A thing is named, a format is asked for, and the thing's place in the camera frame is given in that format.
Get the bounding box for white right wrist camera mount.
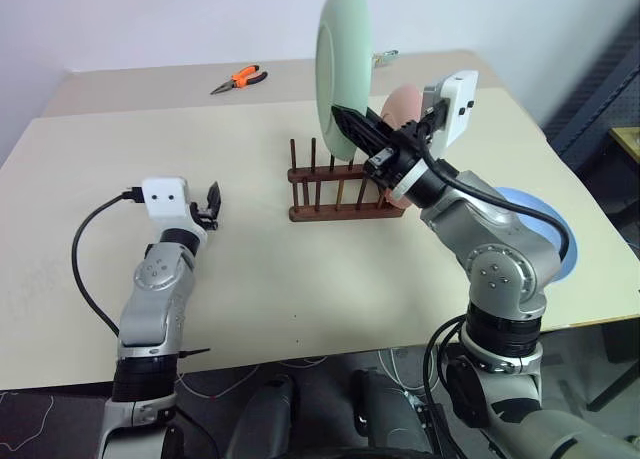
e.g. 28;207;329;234
422;69;480;159

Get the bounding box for yellow wooden board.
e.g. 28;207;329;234
608;126;640;163

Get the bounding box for blue plate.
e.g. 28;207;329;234
494;186;580;283

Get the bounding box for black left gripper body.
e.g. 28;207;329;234
189;203;222;232

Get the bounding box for white floor wire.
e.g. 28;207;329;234
174;356;331;401

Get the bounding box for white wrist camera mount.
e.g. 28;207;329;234
141;177;209;240
422;69;480;159

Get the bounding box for black looped shoulder cable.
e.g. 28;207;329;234
422;314;469;411

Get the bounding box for wooden dish rack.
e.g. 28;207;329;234
287;137;404;224

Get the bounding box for dark metal table leg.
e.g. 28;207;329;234
584;323;640;413

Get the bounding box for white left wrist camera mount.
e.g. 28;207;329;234
141;177;209;240

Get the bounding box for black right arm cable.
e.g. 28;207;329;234
422;113;574;270

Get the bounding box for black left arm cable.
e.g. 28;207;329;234
71;186;146;338

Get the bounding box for pink plate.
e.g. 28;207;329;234
378;83;426;213

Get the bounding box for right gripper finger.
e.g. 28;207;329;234
331;105;399;157
365;107;402;133

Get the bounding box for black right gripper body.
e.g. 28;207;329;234
364;120;434;191

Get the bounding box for orange handled pliers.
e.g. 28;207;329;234
209;65;269;96

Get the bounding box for dark rounded shape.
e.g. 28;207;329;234
227;373;296;459
349;368;434;455

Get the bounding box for green plate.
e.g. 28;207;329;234
314;0;375;163

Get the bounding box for small metal clamp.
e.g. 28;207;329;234
370;48;401;68

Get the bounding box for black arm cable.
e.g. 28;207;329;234
422;113;574;270
71;186;146;338

